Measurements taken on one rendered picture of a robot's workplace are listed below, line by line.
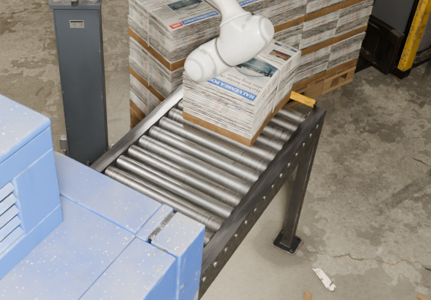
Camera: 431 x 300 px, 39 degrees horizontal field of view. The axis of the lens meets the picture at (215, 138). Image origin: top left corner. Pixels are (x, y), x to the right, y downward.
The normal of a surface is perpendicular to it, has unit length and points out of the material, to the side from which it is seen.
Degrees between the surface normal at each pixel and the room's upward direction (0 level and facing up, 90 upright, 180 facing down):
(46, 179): 90
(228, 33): 67
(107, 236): 0
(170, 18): 1
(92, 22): 90
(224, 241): 0
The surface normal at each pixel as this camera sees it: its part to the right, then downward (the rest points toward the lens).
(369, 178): 0.07, -0.75
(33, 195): 0.86, 0.38
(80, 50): 0.11, 0.66
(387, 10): -0.79, 0.36
